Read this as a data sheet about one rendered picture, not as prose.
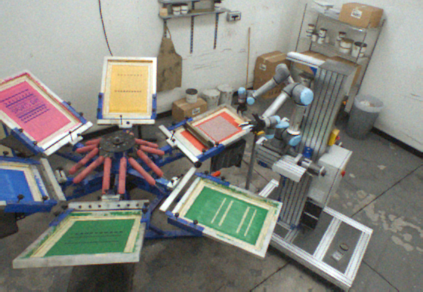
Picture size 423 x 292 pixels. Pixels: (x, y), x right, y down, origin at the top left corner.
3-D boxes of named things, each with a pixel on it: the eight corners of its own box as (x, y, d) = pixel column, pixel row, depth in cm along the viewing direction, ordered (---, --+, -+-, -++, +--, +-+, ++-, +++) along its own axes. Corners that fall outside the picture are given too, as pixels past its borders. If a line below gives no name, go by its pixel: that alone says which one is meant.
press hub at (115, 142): (137, 218, 370) (128, 120, 293) (153, 242, 345) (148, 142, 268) (104, 233, 350) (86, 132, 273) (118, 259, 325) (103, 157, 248)
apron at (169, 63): (180, 85, 541) (181, 23, 481) (182, 87, 536) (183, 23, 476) (152, 92, 513) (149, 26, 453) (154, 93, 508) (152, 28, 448)
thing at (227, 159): (237, 160, 373) (240, 137, 355) (242, 164, 368) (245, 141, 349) (205, 173, 349) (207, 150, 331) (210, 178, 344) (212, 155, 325)
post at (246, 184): (247, 180, 437) (258, 122, 383) (258, 190, 423) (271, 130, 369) (235, 186, 426) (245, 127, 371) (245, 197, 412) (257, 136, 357)
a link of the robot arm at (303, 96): (289, 136, 290) (304, 82, 258) (301, 146, 279) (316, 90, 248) (279, 139, 284) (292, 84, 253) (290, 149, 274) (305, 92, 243)
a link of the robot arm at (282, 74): (291, 79, 300) (251, 108, 323) (290, 74, 309) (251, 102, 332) (283, 70, 296) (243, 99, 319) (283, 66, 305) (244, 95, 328)
